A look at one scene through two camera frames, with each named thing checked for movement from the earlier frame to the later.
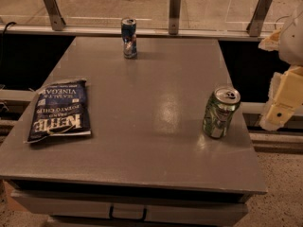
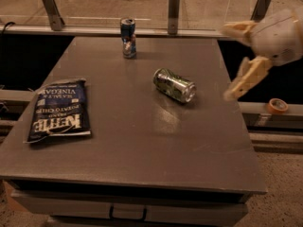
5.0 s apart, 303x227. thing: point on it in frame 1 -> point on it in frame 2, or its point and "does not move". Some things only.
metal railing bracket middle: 174,12 does not move
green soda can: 220,111 -> 174,85
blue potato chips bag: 61,109 does not move
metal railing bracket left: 57,21 does not move
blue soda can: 129,38 does not move
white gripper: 293,43 -> 277,38
